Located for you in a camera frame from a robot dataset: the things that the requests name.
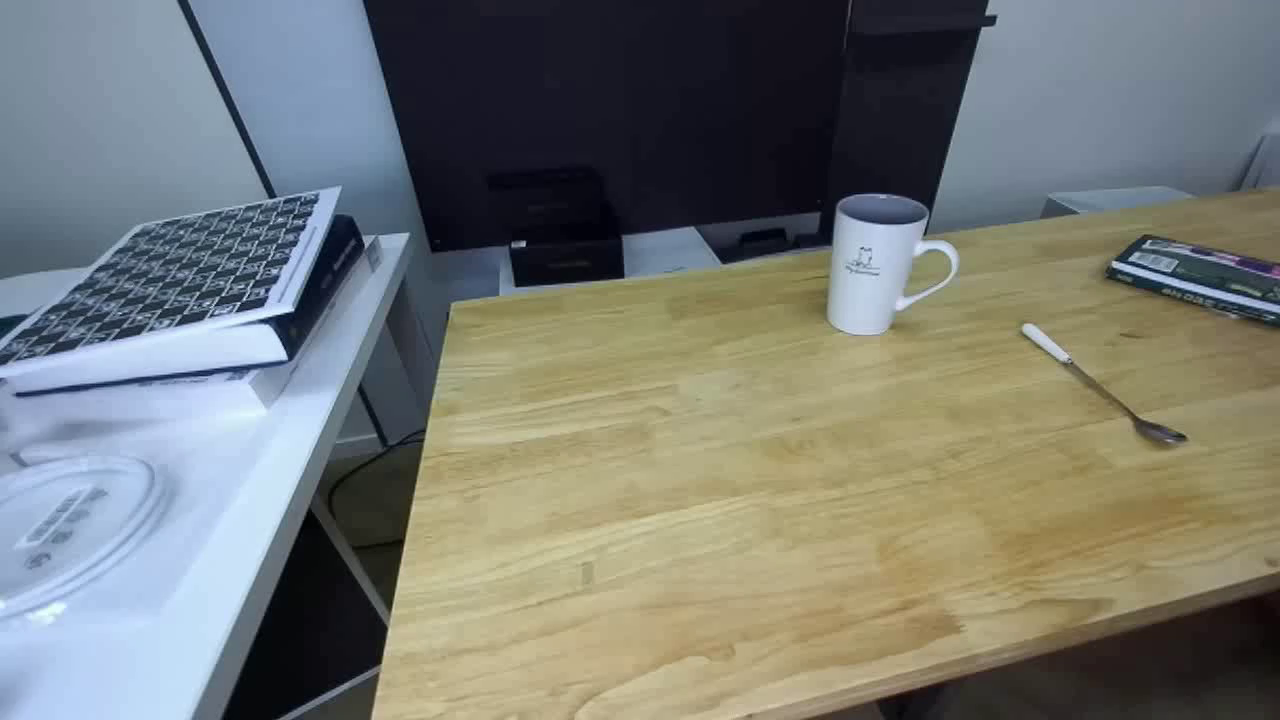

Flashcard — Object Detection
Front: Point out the white side table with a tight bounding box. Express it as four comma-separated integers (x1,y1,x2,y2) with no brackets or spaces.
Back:
0,230,418,720

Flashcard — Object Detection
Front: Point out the metal spoon with white handle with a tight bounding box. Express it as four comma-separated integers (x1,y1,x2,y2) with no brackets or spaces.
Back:
1017,320,1192,454

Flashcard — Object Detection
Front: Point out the large black partition panel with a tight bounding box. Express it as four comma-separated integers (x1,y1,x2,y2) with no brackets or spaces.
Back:
361,0,851,258

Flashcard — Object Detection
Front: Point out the colourful flat box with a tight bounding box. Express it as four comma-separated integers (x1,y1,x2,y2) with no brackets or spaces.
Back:
1103,234,1280,332

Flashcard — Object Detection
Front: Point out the grey low box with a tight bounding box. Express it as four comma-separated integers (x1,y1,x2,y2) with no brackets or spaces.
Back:
1041,185,1195,222

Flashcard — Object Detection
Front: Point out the dark mesh partition panel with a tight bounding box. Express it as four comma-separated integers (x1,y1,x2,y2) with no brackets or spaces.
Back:
819,0,1001,242

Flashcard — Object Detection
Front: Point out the white ceramic mug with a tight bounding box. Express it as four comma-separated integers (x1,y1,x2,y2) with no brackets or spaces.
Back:
823,189,964,341

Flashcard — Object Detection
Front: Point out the clear round plastic lid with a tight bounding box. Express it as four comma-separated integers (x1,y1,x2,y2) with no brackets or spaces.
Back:
0,454,175,625

